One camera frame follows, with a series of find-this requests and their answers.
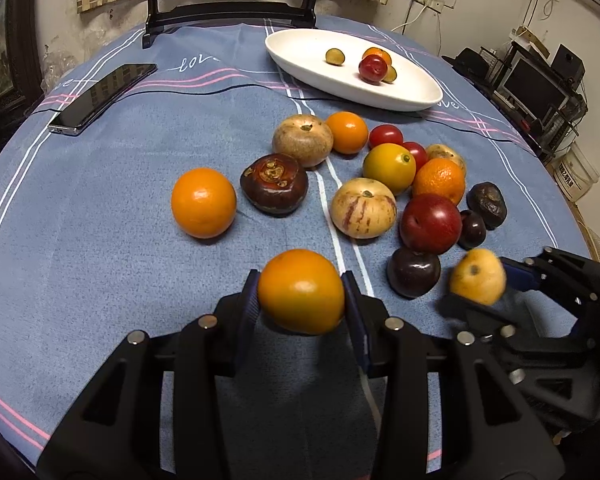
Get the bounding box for pale yellow round fruit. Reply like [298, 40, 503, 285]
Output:
[449, 248, 506, 307]

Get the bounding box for small dark plum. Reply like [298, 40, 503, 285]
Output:
[457, 209, 486, 250]

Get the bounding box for dark plum front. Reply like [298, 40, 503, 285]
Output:
[386, 247, 441, 300]

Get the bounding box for wrinkled dark passion fruit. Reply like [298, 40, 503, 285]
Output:
[466, 182, 507, 231]

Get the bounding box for bumpy mandarin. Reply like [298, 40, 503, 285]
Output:
[362, 47, 392, 66]
[412, 158, 466, 206]

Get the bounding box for striped pepino melon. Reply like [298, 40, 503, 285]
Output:
[330, 178, 398, 240]

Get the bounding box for large yellow-orange fruit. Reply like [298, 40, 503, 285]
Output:
[258, 249, 344, 336]

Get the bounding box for red cherry tomato back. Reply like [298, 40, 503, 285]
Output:
[368, 124, 404, 150]

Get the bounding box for red cherry tomato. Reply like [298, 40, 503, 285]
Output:
[402, 141, 428, 171]
[368, 124, 404, 150]

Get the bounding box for small orange top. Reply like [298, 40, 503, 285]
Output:
[326, 110, 368, 155]

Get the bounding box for small orange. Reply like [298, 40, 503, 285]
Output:
[326, 110, 368, 155]
[171, 167, 237, 240]

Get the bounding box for brown mangosteen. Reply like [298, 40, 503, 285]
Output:
[240, 153, 309, 216]

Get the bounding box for large red plum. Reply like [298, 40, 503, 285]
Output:
[358, 54, 389, 84]

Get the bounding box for small longan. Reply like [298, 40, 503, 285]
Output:
[325, 48, 346, 66]
[382, 65, 398, 84]

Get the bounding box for red cherry tomato front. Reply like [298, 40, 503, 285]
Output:
[402, 141, 428, 171]

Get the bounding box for white plastic bucket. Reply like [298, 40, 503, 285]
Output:
[554, 142, 600, 204]

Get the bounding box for computer monitor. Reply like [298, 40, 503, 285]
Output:
[498, 56, 568, 124]

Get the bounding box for black speaker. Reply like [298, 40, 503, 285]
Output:
[550, 44, 585, 90]

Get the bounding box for black hat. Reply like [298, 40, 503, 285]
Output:
[452, 48, 489, 79]

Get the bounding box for tan passion fruit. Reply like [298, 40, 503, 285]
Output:
[272, 114, 335, 168]

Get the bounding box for blue striped tablecloth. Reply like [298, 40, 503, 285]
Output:
[0, 16, 588, 479]

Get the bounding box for black smartphone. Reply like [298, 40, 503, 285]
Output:
[48, 63, 157, 136]

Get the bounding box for white oval plate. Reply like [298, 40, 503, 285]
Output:
[265, 28, 443, 112]

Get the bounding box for round goldfish screen on stand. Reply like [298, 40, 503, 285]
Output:
[142, 0, 317, 49]

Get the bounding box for framed painting dark wood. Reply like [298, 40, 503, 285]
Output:
[0, 0, 42, 122]

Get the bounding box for white power cable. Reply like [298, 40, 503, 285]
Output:
[389, 0, 444, 57]

